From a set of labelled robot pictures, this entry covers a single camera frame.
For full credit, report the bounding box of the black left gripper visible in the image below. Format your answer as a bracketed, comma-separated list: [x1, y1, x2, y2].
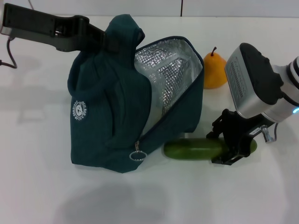
[2, 3, 91, 52]

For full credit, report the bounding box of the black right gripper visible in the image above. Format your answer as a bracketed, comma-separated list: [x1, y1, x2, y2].
[205, 109, 269, 165]

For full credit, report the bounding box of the green cucumber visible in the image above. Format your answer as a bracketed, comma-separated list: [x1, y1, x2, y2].
[163, 137, 257, 161]

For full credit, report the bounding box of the dark teal insulated lunch bag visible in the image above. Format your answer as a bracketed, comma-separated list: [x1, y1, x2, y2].
[67, 14, 205, 174]

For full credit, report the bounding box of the orange pear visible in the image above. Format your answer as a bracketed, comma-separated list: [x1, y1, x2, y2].
[203, 46, 228, 90]

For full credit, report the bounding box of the left arm grey cable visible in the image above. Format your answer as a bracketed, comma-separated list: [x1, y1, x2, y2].
[0, 36, 18, 70]

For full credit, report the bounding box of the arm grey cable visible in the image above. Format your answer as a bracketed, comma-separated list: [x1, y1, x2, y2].
[261, 121, 279, 143]
[0, 36, 18, 70]

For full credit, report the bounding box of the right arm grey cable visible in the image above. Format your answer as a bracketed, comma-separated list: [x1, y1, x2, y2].
[261, 121, 279, 143]

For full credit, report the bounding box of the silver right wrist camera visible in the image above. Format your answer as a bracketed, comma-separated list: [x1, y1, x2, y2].
[224, 42, 285, 117]

